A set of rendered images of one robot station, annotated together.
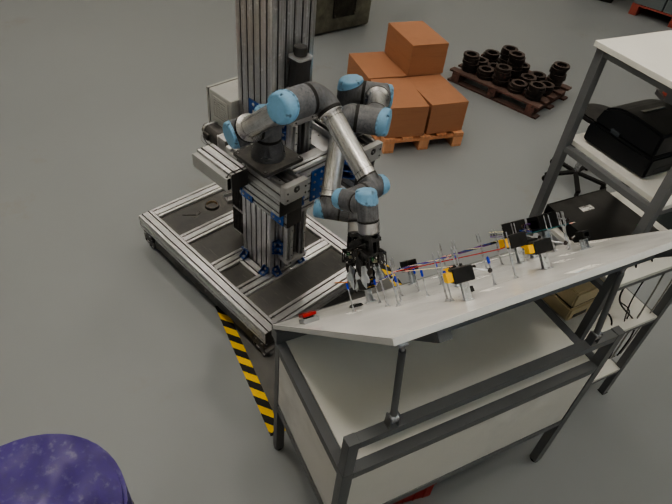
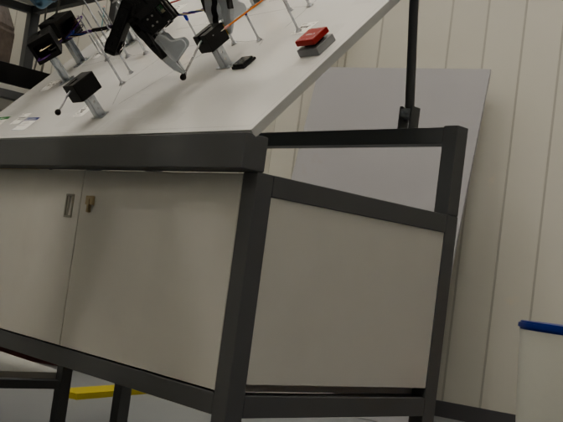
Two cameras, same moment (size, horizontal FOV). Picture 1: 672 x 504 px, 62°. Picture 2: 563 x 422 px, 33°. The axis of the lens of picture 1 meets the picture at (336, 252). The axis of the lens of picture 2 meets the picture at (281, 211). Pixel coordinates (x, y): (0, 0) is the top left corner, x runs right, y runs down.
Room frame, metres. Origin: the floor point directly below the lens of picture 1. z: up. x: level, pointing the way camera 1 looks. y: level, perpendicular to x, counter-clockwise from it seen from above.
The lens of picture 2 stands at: (1.69, 1.84, 0.63)
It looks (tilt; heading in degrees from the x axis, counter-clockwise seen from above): 4 degrees up; 258
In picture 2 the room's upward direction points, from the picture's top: 8 degrees clockwise
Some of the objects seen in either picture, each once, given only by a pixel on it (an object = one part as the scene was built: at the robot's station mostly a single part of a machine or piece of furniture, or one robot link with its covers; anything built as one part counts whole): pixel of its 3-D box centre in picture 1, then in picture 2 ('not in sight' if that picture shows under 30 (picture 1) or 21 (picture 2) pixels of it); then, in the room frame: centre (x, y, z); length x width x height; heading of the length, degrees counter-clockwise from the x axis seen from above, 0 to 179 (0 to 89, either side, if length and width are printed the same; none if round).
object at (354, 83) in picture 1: (351, 90); not in sight; (2.50, 0.02, 1.33); 0.13 x 0.12 x 0.14; 87
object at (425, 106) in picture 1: (404, 83); not in sight; (4.75, -0.43, 0.34); 1.22 x 0.93 x 0.68; 33
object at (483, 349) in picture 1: (433, 383); (181, 270); (1.41, -0.47, 0.60); 1.17 x 0.58 x 0.40; 120
